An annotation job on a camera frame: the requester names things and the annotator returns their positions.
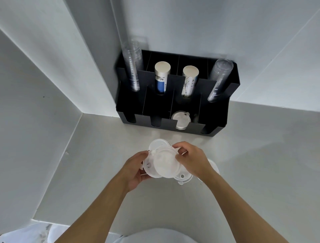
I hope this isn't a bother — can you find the person's right hand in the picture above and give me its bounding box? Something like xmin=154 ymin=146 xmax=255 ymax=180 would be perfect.
xmin=172 ymin=141 xmax=216 ymax=186

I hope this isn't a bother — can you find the person's left hand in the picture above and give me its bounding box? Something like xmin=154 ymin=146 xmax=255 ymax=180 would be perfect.
xmin=121 ymin=151 xmax=151 ymax=193

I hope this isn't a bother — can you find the white plastic cup lid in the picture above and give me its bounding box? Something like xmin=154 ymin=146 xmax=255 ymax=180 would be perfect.
xmin=171 ymin=111 xmax=192 ymax=130
xmin=149 ymin=139 xmax=173 ymax=157
xmin=142 ymin=150 xmax=163 ymax=179
xmin=152 ymin=147 xmax=181 ymax=179
xmin=173 ymin=170 xmax=194 ymax=186
xmin=207 ymin=159 xmax=220 ymax=180

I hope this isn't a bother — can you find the person's right forearm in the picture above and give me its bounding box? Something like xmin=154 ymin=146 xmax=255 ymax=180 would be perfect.
xmin=199 ymin=172 xmax=290 ymax=243

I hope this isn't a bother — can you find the person's left forearm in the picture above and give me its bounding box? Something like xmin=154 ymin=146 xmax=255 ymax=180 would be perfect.
xmin=54 ymin=172 xmax=131 ymax=243

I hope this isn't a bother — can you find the black cup and lid organizer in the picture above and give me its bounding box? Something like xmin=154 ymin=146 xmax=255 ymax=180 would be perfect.
xmin=115 ymin=50 xmax=240 ymax=137

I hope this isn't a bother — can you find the black sketch paper cup stack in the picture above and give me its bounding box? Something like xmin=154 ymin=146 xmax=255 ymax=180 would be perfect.
xmin=181 ymin=65 xmax=200 ymax=99

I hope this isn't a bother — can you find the blue print paper cup stack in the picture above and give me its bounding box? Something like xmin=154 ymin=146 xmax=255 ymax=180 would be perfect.
xmin=154 ymin=61 xmax=171 ymax=96

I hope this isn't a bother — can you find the short stack of clear cups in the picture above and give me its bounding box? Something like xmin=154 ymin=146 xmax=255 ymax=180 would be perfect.
xmin=207 ymin=59 xmax=234 ymax=103

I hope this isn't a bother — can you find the tall stack of clear cups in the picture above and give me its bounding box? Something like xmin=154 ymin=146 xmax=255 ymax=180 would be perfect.
xmin=121 ymin=41 xmax=144 ymax=92

